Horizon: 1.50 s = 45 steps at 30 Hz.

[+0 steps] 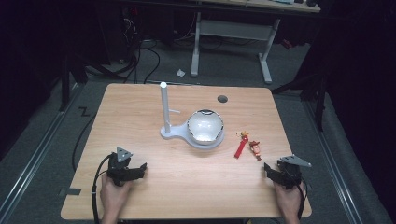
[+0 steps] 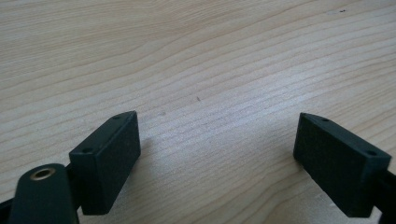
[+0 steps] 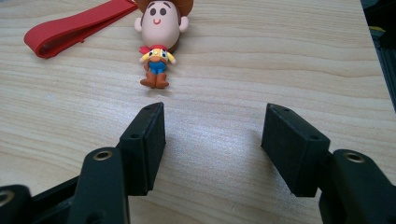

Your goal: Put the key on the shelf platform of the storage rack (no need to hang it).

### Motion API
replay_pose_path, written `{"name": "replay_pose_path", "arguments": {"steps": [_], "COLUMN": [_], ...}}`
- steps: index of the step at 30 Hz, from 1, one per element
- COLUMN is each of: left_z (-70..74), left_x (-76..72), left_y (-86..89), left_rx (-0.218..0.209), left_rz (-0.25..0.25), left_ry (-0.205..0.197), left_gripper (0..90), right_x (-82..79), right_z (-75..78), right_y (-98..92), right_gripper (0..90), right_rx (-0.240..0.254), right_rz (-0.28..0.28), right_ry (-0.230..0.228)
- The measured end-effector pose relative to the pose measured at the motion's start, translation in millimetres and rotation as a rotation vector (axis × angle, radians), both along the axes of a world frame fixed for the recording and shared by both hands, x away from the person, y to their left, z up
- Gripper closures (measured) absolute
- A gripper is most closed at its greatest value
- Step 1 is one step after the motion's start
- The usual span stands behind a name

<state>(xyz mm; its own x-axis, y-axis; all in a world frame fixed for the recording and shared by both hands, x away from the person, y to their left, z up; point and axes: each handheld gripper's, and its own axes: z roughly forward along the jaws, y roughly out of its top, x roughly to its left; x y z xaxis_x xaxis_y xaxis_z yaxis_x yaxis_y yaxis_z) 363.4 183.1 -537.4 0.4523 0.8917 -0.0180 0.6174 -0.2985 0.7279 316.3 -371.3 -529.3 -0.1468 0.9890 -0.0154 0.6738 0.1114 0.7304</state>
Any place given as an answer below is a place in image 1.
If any grey tape strip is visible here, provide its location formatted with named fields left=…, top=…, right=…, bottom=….
left=58, top=188, right=82, bottom=198

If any metal floor rail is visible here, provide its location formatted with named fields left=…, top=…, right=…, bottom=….
left=0, top=83, right=86, bottom=224
left=302, top=98, right=364, bottom=224

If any person's left hand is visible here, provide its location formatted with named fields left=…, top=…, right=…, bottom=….
left=99, top=173, right=134, bottom=218

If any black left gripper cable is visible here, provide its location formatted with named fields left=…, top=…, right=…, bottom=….
left=91, top=153, right=114, bottom=224

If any bundle of black cables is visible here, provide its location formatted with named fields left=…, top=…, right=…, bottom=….
left=121, top=17, right=162, bottom=85

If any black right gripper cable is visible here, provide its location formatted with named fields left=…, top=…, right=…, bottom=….
left=296, top=181, right=310, bottom=220

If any small doll figure keychain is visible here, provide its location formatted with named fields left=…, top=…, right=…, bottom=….
left=248, top=140, right=263, bottom=162

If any black floor cable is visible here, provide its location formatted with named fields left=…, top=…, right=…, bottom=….
left=71, top=113, right=98, bottom=173

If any shiny metal bowl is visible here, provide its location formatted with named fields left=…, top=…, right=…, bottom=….
left=186, top=108, right=225, bottom=146

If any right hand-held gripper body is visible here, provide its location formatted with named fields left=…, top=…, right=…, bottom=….
left=276, top=154, right=313, bottom=190

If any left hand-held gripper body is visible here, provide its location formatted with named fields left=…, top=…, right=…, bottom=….
left=106, top=147, right=135, bottom=188

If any white stand with pole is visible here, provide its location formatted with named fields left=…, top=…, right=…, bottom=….
left=159, top=81, right=226, bottom=150

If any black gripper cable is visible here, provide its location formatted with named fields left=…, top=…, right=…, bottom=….
left=296, top=181, right=310, bottom=220
left=91, top=153, right=114, bottom=224

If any red strap keychain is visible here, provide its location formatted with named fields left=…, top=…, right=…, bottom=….
left=233, top=131, right=250, bottom=160

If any person's right hand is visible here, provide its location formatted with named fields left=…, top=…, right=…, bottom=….
left=273, top=180, right=305, bottom=219

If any white-framed wooden desk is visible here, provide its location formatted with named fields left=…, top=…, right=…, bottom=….
left=120, top=0, right=322, bottom=85

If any black stand leg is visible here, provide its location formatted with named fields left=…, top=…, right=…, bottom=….
left=58, top=52, right=90, bottom=112
left=270, top=74, right=329, bottom=133

